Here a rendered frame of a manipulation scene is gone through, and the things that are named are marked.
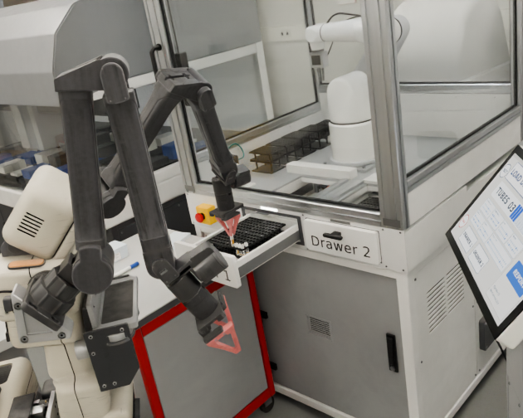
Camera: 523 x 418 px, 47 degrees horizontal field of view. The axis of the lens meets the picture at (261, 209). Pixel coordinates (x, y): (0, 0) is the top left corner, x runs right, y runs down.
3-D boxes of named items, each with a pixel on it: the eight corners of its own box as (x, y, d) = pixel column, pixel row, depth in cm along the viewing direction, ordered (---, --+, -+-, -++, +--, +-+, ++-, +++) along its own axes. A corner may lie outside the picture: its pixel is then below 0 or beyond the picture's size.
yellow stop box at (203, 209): (209, 226, 236) (205, 209, 233) (197, 223, 240) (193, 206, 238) (218, 221, 239) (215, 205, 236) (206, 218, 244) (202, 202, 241)
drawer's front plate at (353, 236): (378, 264, 188) (375, 233, 184) (306, 248, 207) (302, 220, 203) (381, 263, 189) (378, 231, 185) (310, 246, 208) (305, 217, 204)
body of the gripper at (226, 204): (245, 208, 196) (241, 187, 193) (222, 220, 189) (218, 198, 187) (231, 206, 200) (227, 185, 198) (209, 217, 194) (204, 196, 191)
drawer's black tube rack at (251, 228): (245, 266, 198) (241, 249, 195) (209, 256, 210) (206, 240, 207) (288, 240, 212) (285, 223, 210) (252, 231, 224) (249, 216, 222)
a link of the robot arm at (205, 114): (172, 74, 154) (195, 97, 148) (190, 62, 155) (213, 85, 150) (209, 167, 190) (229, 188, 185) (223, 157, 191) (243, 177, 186)
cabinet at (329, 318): (427, 474, 211) (411, 274, 182) (226, 379, 280) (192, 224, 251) (528, 337, 273) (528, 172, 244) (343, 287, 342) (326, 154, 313)
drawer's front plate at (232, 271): (237, 289, 188) (232, 258, 184) (179, 269, 208) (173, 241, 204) (241, 286, 189) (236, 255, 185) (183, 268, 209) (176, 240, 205)
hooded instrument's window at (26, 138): (92, 210, 256) (63, 106, 240) (-60, 171, 376) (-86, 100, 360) (267, 133, 330) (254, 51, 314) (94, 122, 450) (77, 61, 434)
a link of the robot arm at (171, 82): (160, 52, 146) (182, 75, 141) (197, 67, 157) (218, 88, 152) (75, 194, 160) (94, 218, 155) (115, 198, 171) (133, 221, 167)
